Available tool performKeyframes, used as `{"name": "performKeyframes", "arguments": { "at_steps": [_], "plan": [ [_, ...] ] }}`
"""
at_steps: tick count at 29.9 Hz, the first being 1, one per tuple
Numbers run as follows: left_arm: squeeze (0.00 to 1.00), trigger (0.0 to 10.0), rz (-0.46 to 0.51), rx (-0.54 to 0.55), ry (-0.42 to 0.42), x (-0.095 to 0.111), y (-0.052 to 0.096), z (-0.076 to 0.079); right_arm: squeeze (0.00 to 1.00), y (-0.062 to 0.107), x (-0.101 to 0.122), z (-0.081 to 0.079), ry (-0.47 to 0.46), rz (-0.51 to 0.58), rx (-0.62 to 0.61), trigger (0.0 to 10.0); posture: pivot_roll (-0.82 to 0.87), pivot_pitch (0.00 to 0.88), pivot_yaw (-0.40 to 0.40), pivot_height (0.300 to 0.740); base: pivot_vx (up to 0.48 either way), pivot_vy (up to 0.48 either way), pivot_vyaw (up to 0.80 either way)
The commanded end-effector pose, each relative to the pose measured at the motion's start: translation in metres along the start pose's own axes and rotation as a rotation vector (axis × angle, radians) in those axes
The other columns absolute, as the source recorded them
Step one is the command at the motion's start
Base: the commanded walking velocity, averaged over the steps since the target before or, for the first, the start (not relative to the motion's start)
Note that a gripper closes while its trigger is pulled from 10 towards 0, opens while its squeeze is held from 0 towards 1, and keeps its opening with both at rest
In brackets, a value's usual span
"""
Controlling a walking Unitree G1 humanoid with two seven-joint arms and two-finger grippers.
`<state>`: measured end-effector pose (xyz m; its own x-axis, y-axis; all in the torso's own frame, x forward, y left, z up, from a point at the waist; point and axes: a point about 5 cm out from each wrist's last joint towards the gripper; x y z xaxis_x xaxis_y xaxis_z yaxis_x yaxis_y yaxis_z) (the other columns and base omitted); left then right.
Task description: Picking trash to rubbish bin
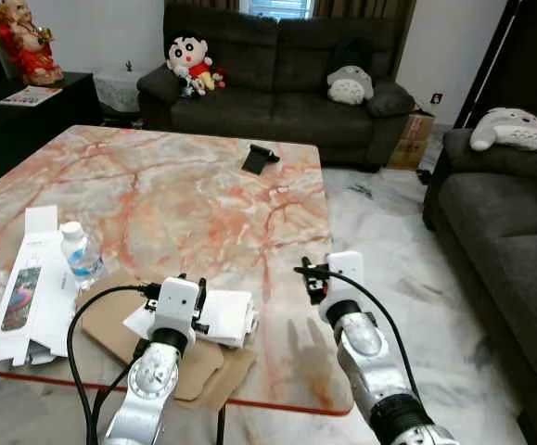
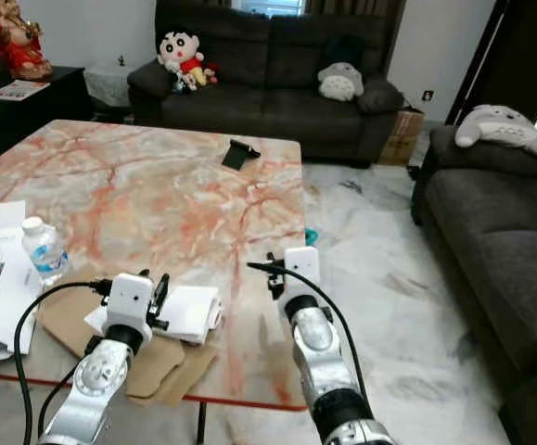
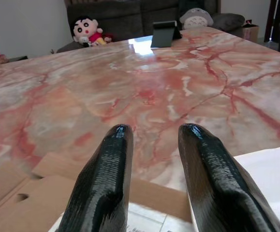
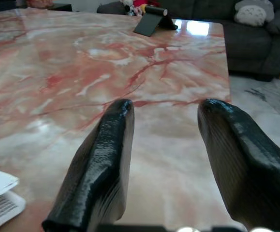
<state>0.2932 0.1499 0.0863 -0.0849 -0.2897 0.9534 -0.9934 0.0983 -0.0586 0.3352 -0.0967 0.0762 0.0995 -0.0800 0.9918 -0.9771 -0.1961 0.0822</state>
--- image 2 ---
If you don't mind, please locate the orange veined marble table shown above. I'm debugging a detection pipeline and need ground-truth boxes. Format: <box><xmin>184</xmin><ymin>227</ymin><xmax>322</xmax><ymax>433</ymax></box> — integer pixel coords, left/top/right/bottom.
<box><xmin>0</xmin><ymin>119</ymin><xmax>310</xmax><ymax>412</ymax></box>

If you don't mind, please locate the brown cardboard sheet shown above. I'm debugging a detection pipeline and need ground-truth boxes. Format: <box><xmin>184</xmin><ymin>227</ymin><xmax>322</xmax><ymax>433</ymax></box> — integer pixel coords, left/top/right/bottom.
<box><xmin>36</xmin><ymin>278</ymin><xmax>219</xmax><ymax>407</ymax></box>

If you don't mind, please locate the clear plastic water bottle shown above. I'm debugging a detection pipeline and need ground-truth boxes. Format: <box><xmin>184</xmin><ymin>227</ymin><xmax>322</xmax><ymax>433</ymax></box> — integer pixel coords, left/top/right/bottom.
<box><xmin>21</xmin><ymin>217</ymin><xmax>70</xmax><ymax>287</ymax></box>

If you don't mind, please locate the black phone stand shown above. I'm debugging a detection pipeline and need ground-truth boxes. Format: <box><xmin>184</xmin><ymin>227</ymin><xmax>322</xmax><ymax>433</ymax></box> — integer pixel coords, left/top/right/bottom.
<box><xmin>221</xmin><ymin>137</ymin><xmax>262</xmax><ymax>172</ymax></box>

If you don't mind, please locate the long dark three-seat sofa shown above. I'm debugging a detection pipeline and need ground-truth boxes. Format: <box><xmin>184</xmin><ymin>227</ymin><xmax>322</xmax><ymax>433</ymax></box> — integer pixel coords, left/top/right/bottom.
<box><xmin>126</xmin><ymin>0</ymin><xmax>407</xmax><ymax>168</ymax></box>

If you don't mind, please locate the brown cardboard box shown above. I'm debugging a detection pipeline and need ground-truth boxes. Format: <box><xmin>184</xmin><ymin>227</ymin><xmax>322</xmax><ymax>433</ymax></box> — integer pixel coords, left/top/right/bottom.
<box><xmin>377</xmin><ymin>107</ymin><xmax>426</xmax><ymax>167</ymax></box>

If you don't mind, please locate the small grey Totoro plush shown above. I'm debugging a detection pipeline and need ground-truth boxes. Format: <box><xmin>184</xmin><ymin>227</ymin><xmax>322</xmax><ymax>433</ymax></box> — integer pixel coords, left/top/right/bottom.
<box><xmin>316</xmin><ymin>61</ymin><xmax>365</xmax><ymax>102</ymax></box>

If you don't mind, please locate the white lace side table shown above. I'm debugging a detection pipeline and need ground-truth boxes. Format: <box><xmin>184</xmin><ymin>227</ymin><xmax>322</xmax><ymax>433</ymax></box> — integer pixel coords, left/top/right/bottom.
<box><xmin>83</xmin><ymin>59</ymin><xmax>135</xmax><ymax>108</ymax></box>

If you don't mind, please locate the short dark grey sofa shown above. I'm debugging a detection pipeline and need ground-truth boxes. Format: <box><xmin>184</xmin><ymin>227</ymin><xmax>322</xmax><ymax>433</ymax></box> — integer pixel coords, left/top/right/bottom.
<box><xmin>411</xmin><ymin>123</ymin><xmax>537</xmax><ymax>445</ymax></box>

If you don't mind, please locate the cartoon boy plush doll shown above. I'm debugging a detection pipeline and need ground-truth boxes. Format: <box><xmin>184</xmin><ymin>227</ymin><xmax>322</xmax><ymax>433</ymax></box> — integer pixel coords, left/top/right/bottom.
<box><xmin>156</xmin><ymin>30</ymin><xmax>220</xmax><ymax>94</ymax></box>

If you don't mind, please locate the printed magazine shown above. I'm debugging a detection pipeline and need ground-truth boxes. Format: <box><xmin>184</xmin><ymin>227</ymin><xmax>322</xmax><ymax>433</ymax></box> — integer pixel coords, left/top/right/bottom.
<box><xmin>0</xmin><ymin>80</ymin><xmax>52</xmax><ymax>102</ymax></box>

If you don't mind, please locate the bright window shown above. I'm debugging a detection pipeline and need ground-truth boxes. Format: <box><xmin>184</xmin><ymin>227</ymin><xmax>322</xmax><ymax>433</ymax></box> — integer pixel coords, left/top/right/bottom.
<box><xmin>231</xmin><ymin>0</ymin><xmax>307</xmax><ymax>17</ymax></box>

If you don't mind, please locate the large grey Totoro plush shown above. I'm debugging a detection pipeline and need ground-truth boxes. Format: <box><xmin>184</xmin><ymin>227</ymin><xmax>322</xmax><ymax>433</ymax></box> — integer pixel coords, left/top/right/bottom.
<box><xmin>454</xmin><ymin>104</ymin><xmax>537</xmax><ymax>161</ymax></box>

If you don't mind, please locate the dark wooden door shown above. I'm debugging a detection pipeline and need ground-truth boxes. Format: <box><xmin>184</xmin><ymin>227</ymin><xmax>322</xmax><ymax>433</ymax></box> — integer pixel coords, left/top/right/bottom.
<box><xmin>444</xmin><ymin>0</ymin><xmax>537</xmax><ymax>126</ymax></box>

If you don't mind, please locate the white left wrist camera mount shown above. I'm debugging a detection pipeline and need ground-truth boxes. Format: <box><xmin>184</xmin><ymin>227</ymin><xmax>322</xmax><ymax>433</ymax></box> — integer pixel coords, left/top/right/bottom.
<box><xmin>107</xmin><ymin>273</ymin><xmax>154</xmax><ymax>335</ymax></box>

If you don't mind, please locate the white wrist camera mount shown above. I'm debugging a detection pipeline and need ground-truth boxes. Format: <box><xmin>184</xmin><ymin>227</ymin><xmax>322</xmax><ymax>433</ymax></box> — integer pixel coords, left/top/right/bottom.
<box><xmin>284</xmin><ymin>246</ymin><xmax>322</xmax><ymax>299</ymax></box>
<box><xmin>107</xmin><ymin>273</ymin><xmax>154</xmax><ymax>335</ymax></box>

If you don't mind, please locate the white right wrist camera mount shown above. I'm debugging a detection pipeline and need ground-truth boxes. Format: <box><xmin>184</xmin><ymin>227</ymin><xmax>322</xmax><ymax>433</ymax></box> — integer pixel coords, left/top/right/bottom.
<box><xmin>284</xmin><ymin>246</ymin><xmax>322</xmax><ymax>299</ymax></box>

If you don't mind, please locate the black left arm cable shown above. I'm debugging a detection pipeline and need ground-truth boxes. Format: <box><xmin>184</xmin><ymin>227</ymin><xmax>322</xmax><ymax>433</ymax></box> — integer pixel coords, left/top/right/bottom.
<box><xmin>13</xmin><ymin>280</ymin><xmax>113</xmax><ymax>445</ymax></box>

